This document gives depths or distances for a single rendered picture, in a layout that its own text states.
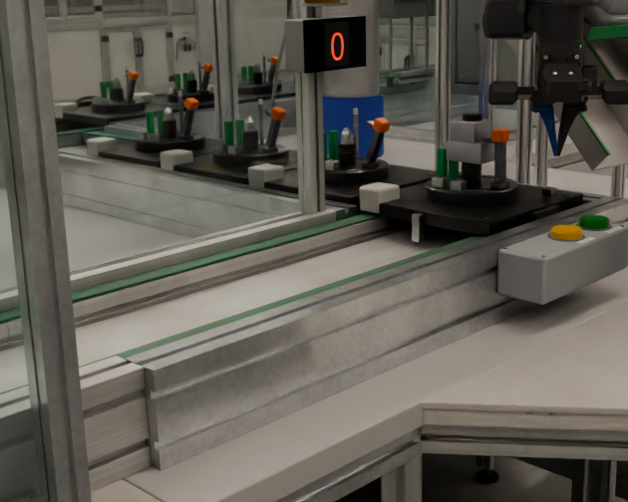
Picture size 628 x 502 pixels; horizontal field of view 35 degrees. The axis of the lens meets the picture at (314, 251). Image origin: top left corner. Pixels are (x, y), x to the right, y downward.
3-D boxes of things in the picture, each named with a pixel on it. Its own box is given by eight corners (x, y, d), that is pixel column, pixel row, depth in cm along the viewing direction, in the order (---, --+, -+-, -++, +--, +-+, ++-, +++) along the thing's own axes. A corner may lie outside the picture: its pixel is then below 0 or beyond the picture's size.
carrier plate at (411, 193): (583, 206, 151) (583, 192, 150) (489, 237, 134) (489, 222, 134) (455, 185, 167) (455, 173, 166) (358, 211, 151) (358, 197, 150)
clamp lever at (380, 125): (378, 163, 163) (391, 122, 160) (370, 165, 162) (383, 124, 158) (363, 153, 165) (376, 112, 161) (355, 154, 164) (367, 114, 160)
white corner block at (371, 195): (401, 210, 151) (401, 184, 150) (381, 216, 148) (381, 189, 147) (377, 206, 154) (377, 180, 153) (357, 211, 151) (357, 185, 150)
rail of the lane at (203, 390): (632, 263, 152) (636, 193, 149) (160, 471, 92) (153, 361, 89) (599, 257, 156) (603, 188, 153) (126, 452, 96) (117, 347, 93)
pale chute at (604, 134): (644, 160, 165) (662, 144, 161) (591, 171, 157) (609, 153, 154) (557, 34, 175) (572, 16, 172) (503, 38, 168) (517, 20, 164)
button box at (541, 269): (628, 268, 136) (630, 224, 135) (543, 306, 122) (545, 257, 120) (582, 259, 141) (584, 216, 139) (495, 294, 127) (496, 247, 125)
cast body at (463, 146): (497, 160, 148) (498, 113, 146) (480, 164, 145) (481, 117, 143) (453, 154, 154) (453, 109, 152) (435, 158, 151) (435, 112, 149)
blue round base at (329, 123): (397, 153, 248) (397, 94, 244) (354, 163, 238) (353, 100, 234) (351, 147, 259) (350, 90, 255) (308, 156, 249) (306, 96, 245)
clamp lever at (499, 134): (509, 180, 146) (509, 128, 144) (501, 182, 144) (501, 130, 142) (489, 177, 148) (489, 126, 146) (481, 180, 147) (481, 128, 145)
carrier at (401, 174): (448, 184, 168) (449, 111, 165) (351, 210, 152) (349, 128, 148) (343, 168, 185) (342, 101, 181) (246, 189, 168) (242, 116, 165)
